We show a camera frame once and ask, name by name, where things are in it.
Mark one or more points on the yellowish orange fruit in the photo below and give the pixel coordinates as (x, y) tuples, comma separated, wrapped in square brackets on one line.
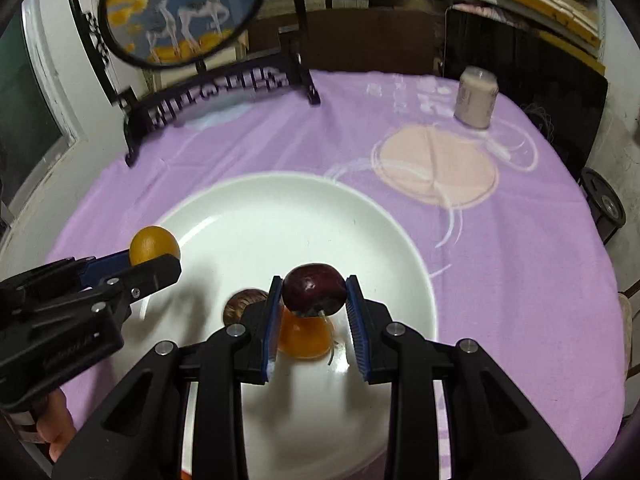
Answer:
[(152, 242)]

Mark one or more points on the black round stool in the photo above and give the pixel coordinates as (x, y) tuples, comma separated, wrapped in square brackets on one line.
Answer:
[(606, 208)]

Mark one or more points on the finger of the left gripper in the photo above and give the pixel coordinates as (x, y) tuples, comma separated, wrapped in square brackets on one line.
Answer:
[(98, 270), (135, 283)]

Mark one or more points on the person left hand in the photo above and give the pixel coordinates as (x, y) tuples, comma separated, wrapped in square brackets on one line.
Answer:
[(55, 425)]

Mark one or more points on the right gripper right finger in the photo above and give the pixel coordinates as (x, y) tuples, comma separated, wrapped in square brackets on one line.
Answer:
[(494, 431)]

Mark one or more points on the round deer art screen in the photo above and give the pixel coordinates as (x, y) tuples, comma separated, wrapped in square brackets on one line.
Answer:
[(156, 35)]

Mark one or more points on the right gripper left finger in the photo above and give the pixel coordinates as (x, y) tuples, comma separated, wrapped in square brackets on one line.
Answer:
[(137, 432)]

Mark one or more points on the window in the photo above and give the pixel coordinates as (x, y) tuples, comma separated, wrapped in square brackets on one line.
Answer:
[(31, 138)]

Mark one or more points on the black cabinet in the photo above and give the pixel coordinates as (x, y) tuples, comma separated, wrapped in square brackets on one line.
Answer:
[(561, 95)]

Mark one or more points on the wooden chair right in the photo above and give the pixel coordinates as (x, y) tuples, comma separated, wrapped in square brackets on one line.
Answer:
[(630, 316)]

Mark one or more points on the purple tablecloth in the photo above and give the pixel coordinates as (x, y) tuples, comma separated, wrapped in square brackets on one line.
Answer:
[(460, 233)]

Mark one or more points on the small orange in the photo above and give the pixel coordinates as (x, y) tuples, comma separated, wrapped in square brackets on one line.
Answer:
[(304, 338)]

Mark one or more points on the white oval plate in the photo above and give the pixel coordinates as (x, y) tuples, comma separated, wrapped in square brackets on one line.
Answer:
[(316, 417)]

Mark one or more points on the pale drink can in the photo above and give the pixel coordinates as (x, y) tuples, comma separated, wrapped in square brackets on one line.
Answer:
[(477, 93)]

